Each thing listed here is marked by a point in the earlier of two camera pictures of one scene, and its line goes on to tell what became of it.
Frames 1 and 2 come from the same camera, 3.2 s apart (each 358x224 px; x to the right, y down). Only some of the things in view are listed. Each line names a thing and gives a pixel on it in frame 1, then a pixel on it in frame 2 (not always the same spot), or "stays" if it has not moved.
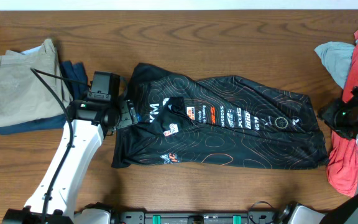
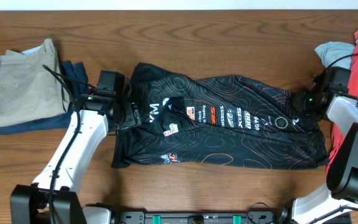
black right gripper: x=327 y=112 -> x=297 y=101
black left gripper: x=129 y=115 stays
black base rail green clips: x=196 y=217 stays
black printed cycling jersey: x=224 y=122 stays
